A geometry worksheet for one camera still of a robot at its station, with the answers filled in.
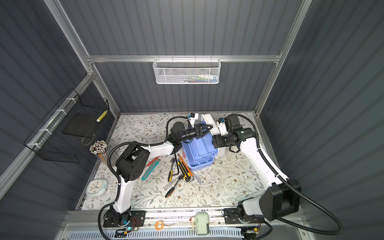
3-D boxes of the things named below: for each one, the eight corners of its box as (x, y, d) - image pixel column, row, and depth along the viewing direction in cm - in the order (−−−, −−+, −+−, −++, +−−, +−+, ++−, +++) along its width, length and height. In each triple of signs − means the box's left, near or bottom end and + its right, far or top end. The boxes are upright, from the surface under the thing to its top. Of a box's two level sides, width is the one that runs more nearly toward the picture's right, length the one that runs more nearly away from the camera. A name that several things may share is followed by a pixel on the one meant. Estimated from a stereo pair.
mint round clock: (86, 197, 82) (82, 195, 80) (93, 181, 88) (90, 178, 85) (104, 197, 82) (101, 195, 80) (110, 181, 88) (107, 178, 85)
